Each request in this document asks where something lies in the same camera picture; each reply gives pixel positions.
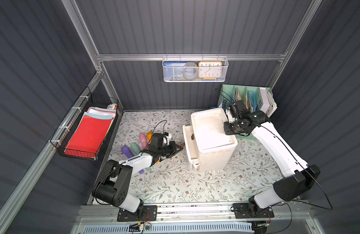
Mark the orange toy microphone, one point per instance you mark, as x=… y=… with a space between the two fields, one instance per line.
x=149 y=136

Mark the pink toy microphone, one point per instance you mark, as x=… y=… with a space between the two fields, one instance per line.
x=143 y=140

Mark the purple toy microphone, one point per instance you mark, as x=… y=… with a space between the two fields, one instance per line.
x=127 y=152

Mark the yellow alarm clock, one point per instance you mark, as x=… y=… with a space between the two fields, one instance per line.
x=210 y=70

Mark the grey tape roll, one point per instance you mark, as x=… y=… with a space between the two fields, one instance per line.
x=190 y=71

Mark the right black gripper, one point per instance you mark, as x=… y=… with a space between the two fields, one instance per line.
x=230 y=127

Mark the red paper folder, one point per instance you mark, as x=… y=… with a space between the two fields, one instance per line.
x=90 y=133

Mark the black wire side basket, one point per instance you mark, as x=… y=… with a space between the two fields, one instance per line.
x=91 y=103

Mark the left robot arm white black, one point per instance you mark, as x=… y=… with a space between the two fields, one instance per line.
x=113 y=182

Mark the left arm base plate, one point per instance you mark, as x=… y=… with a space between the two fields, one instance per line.
x=144 y=213

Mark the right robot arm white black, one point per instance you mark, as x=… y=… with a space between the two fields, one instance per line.
x=298 y=175

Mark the white plastic drawer cabinet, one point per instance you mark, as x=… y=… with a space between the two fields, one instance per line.
x=213 y=147

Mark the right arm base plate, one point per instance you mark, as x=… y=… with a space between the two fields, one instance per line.
x=246 y=210

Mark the white wire wall basket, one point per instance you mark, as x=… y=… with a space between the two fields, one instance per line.
x=197 y=59

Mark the white vented cable duct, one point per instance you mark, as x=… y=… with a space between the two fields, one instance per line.
x=172 y=228

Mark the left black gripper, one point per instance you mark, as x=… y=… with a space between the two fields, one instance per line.
x=171 y=149

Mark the mint green file organizer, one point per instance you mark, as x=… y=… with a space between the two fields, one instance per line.
x=230 y=94

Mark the blue box in basket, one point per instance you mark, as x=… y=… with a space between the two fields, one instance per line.
x=173 y=71

